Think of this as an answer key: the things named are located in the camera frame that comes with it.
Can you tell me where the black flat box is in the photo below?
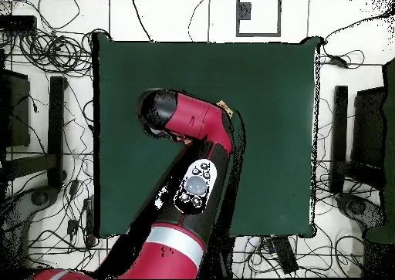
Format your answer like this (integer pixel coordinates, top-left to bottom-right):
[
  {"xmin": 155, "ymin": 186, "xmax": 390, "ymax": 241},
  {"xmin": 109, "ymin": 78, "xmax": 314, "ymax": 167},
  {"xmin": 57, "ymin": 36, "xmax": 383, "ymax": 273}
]
[{"xmin": 0, "ymin": 15, "xmax": 37, "ymax": 31}]

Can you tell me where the white plastic item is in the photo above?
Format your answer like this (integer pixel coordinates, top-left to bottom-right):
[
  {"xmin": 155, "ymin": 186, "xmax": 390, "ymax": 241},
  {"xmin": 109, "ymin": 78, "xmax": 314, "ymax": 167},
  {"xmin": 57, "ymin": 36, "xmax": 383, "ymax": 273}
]
[{"xmin": 243, "ymin": 235, "xmax": 263, "ymax": 253}]

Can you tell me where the dark square box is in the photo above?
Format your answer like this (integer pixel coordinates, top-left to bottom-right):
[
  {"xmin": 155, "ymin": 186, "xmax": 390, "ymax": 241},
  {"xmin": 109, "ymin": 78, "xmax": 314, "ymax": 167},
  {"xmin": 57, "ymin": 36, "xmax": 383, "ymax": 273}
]
[
  {"xmin": 350, "ymin": 86, "xmax": 387, "ymax": 170},
  {"xmin": 0, "ymin": 69, "xmax": 31, "ymax": 148}
]

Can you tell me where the wide black power strip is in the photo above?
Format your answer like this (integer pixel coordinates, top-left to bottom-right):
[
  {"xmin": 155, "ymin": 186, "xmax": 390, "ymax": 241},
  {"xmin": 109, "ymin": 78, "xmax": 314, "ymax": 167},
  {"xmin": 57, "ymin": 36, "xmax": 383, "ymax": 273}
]
[{"xmin": 272, "ymin": 236, "xmax": 299, "ymax": 275}]

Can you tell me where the grey leg with round knob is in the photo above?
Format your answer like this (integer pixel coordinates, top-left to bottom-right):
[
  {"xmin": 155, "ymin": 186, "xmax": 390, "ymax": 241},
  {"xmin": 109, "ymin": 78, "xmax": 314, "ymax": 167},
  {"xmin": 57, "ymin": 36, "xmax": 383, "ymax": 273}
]
[
  {"xmin": 335, "ymin": 193, "xmax": 387, "ymax": 231},
  {"xmin": 0, "ymin": 185, "xmax": 59, "ymax": 241}
]

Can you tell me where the dark green table cloth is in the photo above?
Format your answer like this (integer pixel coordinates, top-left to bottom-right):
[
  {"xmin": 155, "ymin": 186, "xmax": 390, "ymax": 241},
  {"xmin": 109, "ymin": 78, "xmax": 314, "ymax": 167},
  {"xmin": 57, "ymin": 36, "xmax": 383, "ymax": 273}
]
[{"xmin": 92, "ymin": 32, "xmax": 321, "ymax": 240}]

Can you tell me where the black stand base bar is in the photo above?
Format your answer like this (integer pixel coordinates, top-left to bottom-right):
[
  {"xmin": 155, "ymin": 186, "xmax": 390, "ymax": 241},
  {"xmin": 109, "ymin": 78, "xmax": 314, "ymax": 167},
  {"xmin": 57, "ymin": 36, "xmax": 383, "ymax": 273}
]
[
  {"xmin": 5, "ymin": 76, "xmax": 68, "ymax": 191},
  {"xmin": 329, "ymin": 85, "xmax": 385, "ymax": 195}
]

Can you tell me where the long black power adapter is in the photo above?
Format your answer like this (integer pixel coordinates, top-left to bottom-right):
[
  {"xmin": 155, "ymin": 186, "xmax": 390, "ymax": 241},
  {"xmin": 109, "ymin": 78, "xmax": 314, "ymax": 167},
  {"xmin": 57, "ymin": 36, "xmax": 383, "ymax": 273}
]
[{"xmin": 327, "ymin": 54, "xmax": 350, "ymax": 69}]

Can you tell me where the coiled black cable bundle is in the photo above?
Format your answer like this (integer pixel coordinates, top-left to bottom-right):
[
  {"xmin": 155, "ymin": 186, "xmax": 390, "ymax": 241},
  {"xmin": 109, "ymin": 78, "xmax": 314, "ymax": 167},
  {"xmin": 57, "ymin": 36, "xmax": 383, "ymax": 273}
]
[{"xmin": 18, "ymin": 28, "xmax": 93, "ymax": 77}]

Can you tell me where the tan terry towel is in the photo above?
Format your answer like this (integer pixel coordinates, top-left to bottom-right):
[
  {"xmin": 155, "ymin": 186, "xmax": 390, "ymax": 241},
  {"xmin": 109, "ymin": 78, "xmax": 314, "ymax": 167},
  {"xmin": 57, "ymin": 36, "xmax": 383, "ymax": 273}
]
[{"xmin": 183, "ymin": 100, "xmax": 235, "ymax": 146}]

